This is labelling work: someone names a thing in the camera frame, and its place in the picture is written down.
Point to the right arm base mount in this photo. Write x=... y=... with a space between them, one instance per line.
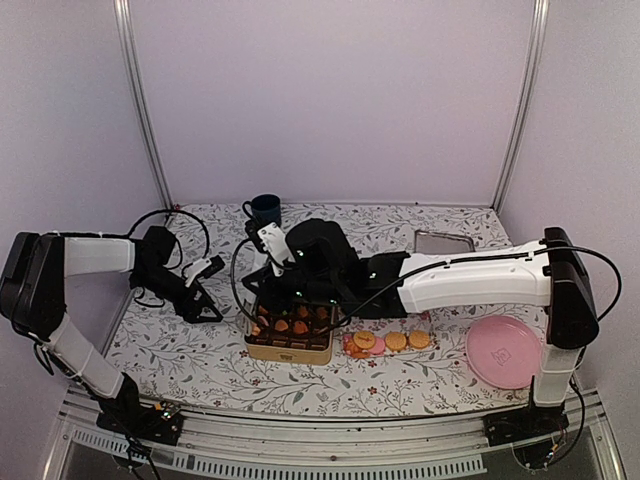
x=523 y=423

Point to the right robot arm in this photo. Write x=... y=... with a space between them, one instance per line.
x=314 y=263

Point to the tin lid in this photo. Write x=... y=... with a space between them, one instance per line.
x=438 y=243

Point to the left frame post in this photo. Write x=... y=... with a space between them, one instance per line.
x=124 y=24

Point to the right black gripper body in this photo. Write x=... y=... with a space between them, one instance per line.
x=279 y=303

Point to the jam-striped round cookie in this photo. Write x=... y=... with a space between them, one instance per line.
x=364 y=340

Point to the pink macaron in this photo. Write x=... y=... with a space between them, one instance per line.
x=378 y=348

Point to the swirl butter cookie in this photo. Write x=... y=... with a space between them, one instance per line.
x=349 y=347

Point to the floral tablecloth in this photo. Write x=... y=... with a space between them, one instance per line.
x=208 y=365

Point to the round waffle cookie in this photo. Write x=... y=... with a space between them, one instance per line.
x=396 y=341
x=419 y=339

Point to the right frame post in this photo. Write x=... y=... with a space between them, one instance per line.
x=532 y=62

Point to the pink plate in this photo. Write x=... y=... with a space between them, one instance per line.
x=503 y=352

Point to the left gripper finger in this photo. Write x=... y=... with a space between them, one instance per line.
x=201 y=297
x=207 y=315

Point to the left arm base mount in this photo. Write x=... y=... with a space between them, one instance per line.
x=125 y=413

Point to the frame post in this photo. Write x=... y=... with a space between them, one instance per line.
x=124 y=24
x=532 y=62

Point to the floral cookie tray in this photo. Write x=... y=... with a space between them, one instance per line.
x=380 y=328

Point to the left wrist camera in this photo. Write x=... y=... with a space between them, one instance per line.
x=201 y=268

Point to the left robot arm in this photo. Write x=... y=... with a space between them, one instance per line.
x=53 y=285

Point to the gold cookie tin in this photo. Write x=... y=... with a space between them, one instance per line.
x=287 y=338

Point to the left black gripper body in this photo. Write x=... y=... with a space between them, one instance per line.
x=181 y=304

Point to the aluminium front rail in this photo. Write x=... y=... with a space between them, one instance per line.
x=220 y=444

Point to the dark blue mug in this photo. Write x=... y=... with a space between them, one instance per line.
x=262 y=210

